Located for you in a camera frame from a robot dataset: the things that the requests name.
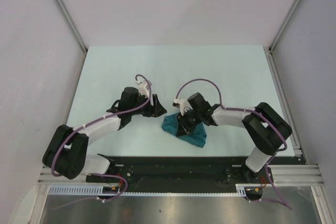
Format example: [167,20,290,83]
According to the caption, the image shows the teal cloth napkin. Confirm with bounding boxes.
[161,113,207,148]

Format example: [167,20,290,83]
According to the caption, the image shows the aluminium frame post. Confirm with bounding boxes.
[268,0,303,52]
[39,0,88,53]

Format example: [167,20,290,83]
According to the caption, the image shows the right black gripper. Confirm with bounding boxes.
[176,109,202,137]

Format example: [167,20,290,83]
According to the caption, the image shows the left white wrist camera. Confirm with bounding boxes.
[135,80,152,98]

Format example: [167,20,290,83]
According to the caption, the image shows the aluminium front rail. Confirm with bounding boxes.
[37,165,324,187]

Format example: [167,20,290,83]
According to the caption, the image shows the white slotted cable duct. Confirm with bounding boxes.
[48,182,263,197]

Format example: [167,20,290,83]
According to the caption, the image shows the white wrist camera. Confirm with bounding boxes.
[135,80,152,98]
[173,98,192,116]

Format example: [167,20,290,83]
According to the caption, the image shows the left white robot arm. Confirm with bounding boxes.
[42,87,167,182]

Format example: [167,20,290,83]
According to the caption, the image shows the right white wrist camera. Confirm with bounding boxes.
[173,98,192,116]

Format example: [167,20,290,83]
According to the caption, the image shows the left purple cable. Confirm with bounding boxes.
[49,74,153,210]

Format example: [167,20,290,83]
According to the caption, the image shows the right aluminium frame post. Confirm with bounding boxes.
[268,0,303,52]

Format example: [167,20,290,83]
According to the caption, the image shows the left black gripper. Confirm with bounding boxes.
[130,93,166,118]

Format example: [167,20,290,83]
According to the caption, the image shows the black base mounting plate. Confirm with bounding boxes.
[53,155,275,193]

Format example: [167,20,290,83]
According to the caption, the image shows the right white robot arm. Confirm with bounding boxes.
[173,92,292,183]

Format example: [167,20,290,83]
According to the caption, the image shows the left aluminium frame post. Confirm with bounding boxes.
[39,0,88,53]

